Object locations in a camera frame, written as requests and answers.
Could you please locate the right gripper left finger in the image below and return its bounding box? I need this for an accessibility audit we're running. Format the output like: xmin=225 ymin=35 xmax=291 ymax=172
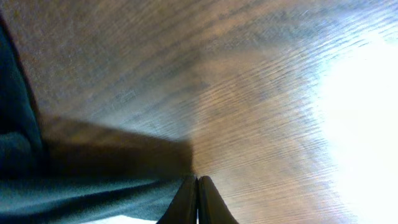
xmin=157 ymin=176 xmax=198 ymax=224

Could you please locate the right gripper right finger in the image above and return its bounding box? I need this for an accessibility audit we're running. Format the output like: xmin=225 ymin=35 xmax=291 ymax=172
xmin=198 ymin=176 xmax=238 ymax=224

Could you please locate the dark green t-shirt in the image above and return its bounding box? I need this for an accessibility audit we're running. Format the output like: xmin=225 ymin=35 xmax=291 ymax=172
xmin=1 ymin=30 xmax=183 ymax=223

